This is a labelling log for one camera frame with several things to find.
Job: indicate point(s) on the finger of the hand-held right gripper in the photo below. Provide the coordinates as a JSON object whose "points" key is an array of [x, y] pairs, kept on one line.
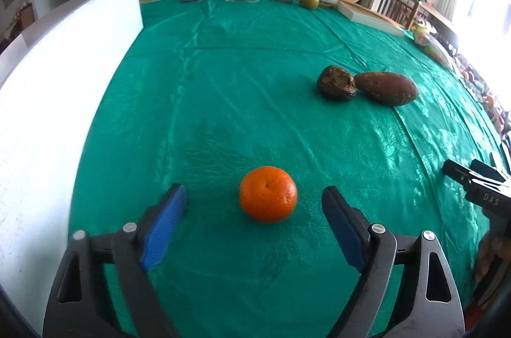
{"points": [[489, 171], [457, 172]]}

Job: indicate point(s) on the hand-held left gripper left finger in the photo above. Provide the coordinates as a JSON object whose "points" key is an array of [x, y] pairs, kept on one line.
{"points": [[165, 226]]}

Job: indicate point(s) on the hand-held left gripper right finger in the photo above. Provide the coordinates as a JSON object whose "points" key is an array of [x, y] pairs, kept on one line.
{"points": [[343, 230]]}

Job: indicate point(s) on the orange tangerine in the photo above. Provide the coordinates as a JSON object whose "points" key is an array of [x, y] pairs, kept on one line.
{"points": [[267, 194]]}

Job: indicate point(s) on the person's right hand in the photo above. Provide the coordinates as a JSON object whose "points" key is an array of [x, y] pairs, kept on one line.
{"points": [[486, 256]]}

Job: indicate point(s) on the medium brown sweet potato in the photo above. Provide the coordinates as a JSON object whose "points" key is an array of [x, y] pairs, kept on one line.
{"points": [[387, 88]]}

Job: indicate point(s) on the colourful snack packets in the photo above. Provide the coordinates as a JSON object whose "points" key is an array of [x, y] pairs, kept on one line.
{"points": [[433, 44]]}

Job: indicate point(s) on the small dark sweet potato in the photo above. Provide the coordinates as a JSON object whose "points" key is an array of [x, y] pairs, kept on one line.
{"points": [[335, 84]]}

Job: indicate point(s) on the green tablecloth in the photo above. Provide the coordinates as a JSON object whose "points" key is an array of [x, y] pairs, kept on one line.
{"points": [[247, 90]]}

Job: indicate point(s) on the white board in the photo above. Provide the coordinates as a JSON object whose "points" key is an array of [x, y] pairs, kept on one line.
{"points": [[52, 102]]}

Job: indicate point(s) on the white flat box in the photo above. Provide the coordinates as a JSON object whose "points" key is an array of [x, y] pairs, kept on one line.
{"points": [[371, 19]]}

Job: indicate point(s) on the dark wooden chair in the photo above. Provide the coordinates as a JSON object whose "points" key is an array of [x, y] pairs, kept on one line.
{"points": [[393, 1]]}

